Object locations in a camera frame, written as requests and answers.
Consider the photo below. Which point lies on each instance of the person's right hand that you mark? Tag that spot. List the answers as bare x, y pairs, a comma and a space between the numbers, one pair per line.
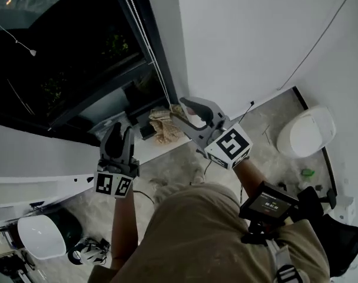
190, 111

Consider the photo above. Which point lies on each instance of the white box with blue mark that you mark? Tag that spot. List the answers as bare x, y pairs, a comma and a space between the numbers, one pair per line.
346, 209

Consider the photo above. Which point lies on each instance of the person's beige shirt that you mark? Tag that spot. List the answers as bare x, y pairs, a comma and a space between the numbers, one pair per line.
196, 240

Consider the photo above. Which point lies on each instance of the small black box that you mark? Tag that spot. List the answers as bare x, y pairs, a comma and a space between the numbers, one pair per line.
146, 132

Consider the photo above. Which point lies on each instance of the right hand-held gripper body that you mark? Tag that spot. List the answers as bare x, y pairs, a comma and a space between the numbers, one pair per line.
229, 146

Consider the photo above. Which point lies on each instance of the small green object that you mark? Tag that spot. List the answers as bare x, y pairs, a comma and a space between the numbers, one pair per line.
308, 172

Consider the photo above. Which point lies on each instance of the black equipment pile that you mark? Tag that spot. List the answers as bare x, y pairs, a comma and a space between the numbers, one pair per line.
8, 268

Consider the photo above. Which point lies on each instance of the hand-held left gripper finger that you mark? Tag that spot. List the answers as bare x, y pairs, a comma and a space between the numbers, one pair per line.
104, 149
129, 146

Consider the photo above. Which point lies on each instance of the person's right forearm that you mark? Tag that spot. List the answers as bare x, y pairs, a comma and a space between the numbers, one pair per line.
249, 178

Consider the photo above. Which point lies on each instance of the black office chair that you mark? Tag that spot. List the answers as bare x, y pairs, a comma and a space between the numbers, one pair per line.
338, 240

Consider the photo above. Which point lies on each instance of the person's left forearm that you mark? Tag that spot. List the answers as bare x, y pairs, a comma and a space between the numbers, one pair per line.
124, 231

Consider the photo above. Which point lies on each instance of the beige crumpled cloth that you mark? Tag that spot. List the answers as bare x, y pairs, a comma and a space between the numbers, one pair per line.
167, 128

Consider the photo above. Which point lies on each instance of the small black adapter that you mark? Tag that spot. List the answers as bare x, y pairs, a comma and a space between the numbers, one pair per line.
318, 187

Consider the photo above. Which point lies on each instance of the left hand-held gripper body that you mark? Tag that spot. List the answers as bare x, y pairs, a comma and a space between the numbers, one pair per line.
114, 181

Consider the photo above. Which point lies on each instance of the black wrist-mounted screen device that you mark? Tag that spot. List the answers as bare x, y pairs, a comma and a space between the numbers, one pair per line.
268, 206

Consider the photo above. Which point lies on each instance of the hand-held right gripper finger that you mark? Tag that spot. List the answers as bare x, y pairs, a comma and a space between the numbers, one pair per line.
190, 133
210, 111

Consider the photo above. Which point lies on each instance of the person's right shoe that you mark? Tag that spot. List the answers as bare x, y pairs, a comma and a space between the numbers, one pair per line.
198, 174

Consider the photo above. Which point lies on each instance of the white bathtub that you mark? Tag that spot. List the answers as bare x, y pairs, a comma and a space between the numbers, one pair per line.
40, 237

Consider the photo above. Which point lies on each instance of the clear plastic bag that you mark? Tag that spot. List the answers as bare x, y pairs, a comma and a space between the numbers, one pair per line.
111, 124

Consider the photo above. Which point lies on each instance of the green plant outside window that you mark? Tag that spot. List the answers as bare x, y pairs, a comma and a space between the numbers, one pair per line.
117, 46
52, 90

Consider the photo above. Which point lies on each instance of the dark window pane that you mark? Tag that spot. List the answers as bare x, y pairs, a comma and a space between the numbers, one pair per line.
64, 55

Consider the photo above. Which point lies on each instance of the white toilet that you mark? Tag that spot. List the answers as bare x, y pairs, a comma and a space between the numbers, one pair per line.
307, 131

